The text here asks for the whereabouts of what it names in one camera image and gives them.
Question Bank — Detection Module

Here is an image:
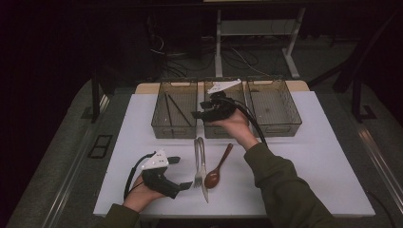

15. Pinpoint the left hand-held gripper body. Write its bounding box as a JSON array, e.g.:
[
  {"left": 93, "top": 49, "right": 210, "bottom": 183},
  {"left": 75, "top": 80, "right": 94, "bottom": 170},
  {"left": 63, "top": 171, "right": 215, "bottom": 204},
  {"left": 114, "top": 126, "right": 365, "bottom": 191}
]
[{"left": 141, "top": 149, "right": 182, "bottom": 200}]

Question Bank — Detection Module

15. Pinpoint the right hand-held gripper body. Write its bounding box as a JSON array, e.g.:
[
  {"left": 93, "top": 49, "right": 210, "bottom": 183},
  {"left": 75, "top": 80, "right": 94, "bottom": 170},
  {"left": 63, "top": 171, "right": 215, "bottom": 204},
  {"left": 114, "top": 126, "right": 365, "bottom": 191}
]
[{"left": 202, "top": 79, "right": 242, "bottom": 123}]

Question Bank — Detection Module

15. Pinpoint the black chopstick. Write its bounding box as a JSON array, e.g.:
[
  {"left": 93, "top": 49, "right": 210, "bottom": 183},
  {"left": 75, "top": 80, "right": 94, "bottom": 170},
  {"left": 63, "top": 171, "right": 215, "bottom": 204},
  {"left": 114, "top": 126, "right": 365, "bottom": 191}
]
[
  {"left": 163, "top": 92, "right": 174, "bottom": 135},
  {"left": 166, "top": 93, "right": 194, "bottom": 128}
]

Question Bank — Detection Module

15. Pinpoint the transparent brown plastic bin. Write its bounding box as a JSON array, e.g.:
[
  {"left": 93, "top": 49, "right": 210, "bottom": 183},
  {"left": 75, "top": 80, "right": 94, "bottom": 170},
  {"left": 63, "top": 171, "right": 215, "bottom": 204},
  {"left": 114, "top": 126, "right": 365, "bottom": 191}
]
[
  {"left": 245, "top": 77, "right": 303, "bottom": 139},
  {"left": 151, "top": 79, "right": 199, "bottom": 140},
  {"left": 202, "top": 79, "right": 250, "bottom": 140}
]

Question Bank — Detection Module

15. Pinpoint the brown wooden spoon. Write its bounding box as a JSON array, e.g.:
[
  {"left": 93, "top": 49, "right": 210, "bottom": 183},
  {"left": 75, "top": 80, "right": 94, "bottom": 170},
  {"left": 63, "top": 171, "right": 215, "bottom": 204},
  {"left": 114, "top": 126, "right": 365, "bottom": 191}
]
[{"left": 203, "top": 142, "right": 234, "bottom": 190}]

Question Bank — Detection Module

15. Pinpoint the silver metal knife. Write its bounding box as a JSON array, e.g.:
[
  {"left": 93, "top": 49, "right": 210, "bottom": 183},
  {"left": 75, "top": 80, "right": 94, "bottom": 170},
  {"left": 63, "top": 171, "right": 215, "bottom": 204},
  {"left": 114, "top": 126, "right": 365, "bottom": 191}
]
[{"left": 197, "top": 136, "right": 210, "bottom": 204}]

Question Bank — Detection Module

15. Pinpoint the person's right hand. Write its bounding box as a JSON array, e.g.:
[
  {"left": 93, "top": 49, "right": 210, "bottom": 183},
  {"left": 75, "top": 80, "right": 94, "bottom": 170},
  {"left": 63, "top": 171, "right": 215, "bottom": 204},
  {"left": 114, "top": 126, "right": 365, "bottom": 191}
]
[{"left": 210, "top": 108, "right": 259, "bottom": 151}]

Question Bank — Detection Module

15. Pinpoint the person's left hand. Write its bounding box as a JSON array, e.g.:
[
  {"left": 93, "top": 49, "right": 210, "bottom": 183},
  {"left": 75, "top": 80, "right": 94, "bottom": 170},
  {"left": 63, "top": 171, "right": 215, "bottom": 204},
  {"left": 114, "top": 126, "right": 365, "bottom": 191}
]
[{"left": 123, "top": 175, "right": 165, "bottom": 213}]

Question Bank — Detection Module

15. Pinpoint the silver metal fork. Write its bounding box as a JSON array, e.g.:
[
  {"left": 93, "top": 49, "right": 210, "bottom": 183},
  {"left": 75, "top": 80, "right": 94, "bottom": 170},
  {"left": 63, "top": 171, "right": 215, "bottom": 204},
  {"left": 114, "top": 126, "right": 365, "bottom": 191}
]
[{"left": 193, "top": 138, "right": 203, "bottom": 189}]

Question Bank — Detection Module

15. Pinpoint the white metal stand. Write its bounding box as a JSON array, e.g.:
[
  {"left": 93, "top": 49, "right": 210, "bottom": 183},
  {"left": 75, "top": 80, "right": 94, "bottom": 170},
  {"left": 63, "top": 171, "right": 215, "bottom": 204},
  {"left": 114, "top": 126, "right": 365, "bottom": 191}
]
[{"left": 214, "top": 8, "right": 307, "bottom": 80}]

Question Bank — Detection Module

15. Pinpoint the wooden board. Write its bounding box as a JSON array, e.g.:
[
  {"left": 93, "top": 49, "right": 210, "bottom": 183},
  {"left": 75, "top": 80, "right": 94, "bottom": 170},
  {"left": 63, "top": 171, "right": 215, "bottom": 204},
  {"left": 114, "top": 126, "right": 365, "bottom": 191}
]
[{"left": 135, "top": 80, "right": 311, "bottom": 95}]

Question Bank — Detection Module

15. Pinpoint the black metal stand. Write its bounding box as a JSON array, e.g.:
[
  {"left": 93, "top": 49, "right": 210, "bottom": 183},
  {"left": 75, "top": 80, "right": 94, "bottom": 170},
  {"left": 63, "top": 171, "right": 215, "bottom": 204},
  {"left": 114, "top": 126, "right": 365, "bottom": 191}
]
[
  {"left": 307, "top": 6, "right": 403, "bottom": 124},
  {"left": 89, "top": 67, "right": 117, "bottom": 124}
]

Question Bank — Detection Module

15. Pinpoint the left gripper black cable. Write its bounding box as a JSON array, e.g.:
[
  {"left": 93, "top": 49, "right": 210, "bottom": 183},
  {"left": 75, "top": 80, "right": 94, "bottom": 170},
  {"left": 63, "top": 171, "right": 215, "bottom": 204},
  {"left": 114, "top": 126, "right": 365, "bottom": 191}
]
[{"left": 123, "top": 151, "right": 157, "bottom": 200}]

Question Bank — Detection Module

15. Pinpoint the tangle of floor cables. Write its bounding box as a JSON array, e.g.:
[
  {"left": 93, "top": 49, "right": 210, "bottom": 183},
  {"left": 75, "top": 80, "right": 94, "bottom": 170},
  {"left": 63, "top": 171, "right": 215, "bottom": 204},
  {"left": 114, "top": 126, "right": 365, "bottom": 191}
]
[{"left": 148, "top": 34, "right": 270, "bottom": 79}]

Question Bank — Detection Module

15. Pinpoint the metal rail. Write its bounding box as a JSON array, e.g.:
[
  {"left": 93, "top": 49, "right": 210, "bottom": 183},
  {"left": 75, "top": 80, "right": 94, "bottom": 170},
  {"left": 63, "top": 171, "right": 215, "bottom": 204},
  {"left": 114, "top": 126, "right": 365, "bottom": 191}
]
[
  {"left": 355, "top": 122, "right": 403, "bottom": 203},
  {"left": 41, "top": 94, "right": 110, "bottom": 228}
]

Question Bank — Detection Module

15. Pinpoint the thin black cable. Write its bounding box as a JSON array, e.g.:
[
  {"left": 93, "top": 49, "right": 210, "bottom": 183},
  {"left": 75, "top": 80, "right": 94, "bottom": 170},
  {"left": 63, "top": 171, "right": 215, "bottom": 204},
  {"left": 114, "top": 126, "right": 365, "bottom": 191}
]
[{"left": 365, "top": 189, "right": 397, "bottom": 228}]

